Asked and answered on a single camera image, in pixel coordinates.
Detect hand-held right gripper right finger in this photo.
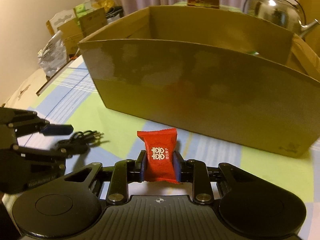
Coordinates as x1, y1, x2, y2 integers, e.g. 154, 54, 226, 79
173, 151, 253, 205

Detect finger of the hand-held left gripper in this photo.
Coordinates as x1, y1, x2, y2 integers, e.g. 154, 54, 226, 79
0, 107, 74, 142
0, 140, 90, 172

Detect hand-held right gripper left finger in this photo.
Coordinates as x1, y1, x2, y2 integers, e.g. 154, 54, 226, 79
64, 150, 147, 205

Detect red candy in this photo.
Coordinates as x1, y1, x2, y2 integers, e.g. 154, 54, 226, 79
137, 128, 178, 183

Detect black cable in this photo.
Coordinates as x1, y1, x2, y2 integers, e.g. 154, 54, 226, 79
55, 130, 105, 148

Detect large cardboard box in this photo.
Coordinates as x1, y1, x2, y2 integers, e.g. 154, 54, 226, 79
77, 5, 320, 158

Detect brown tray box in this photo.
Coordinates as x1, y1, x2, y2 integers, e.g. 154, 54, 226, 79
36, 55, 83, 97

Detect crumpled printed plastic bag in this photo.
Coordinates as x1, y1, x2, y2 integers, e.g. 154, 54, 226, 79
37, 31, 70, 77

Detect white carved chair back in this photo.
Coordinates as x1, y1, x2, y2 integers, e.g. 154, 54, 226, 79
47, 9, 76, 34

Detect open brown shipping carton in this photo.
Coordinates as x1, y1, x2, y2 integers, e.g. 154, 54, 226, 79
46, 7, 108, 53

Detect stack of green boxes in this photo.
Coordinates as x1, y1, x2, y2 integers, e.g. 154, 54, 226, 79
75, 2, 98, 18

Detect yellow plastic bag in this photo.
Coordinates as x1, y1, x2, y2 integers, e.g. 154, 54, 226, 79
96, 0, 116, 9

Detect stainless steel kettle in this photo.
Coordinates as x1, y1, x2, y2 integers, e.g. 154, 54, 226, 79
242, 0, 320, 39

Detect wooden door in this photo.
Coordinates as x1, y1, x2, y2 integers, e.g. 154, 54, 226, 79
299, 0, 320, 48

